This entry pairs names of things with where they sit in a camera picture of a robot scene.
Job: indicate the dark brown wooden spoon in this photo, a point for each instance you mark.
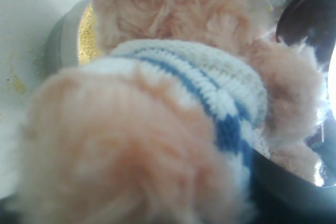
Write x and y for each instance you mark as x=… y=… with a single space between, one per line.
x=312 y=21

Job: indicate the steel bowl of yellow millet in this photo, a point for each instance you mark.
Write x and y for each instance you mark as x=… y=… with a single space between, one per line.
x=72 y=40

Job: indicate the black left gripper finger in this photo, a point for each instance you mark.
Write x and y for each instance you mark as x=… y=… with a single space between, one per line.
x=282 y=197

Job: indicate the tan teddy bear striped sweater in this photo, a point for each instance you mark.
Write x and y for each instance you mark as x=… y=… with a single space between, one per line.
x=161 y=127

